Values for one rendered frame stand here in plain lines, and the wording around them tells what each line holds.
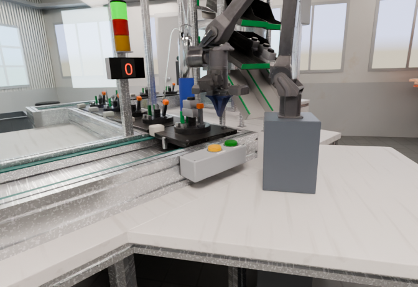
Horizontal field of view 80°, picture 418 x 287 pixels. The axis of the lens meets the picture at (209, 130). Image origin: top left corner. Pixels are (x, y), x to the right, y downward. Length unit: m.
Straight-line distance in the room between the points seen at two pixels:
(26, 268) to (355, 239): 0.62
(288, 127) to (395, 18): 4.39
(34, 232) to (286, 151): 0.59
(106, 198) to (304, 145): 0.51
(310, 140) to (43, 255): 0.63
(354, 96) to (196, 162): 4.30
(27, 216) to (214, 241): 0.37
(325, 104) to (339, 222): 4.13
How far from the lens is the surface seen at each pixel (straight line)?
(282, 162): 0.70
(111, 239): 0.61
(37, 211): 0.63
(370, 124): 4.99
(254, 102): 1.12
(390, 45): 4.94
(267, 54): 1.16
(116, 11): 0.93
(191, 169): 0.68
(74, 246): 0.61
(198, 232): 0.58
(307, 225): 0.62
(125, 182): 0.66
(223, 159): 0.74
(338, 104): 4.78
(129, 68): 0.91
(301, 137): 0.69
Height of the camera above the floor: 1.20
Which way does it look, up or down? 14 degrees down
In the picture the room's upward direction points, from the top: 2 degrees counter-clockwise
